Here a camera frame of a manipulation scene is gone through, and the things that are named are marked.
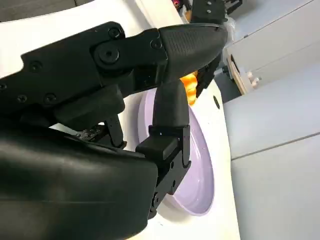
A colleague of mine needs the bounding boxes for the white cabinet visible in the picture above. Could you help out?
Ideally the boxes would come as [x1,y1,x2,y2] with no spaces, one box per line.
[222,9,320,83]

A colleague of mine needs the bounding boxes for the clear plastic wrap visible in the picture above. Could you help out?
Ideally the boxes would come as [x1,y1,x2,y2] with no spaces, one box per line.
[224,18,237,45]

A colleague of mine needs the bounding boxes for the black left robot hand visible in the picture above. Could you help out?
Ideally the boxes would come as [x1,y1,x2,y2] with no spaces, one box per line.
[194,53,222,100]

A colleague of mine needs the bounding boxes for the wooden board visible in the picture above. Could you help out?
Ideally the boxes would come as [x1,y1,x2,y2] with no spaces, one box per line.
[227,53,251,95]

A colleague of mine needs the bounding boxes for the orange and white bread roll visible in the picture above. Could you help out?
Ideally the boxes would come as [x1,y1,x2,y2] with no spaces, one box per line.
[179,71,200,107]

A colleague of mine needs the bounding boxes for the lilac plate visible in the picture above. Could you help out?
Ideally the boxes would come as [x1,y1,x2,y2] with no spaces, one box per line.
[137,88,216,217]

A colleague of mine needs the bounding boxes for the grey partition panel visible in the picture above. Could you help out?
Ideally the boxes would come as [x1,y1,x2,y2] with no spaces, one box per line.
[229,132,320,240]
[221,67,320,161]

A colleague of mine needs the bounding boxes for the small white items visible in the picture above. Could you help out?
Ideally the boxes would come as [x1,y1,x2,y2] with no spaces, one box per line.
[246,71,263,88]

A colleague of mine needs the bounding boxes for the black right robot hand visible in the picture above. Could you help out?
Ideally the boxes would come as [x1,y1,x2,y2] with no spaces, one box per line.
[0,21,230,240]

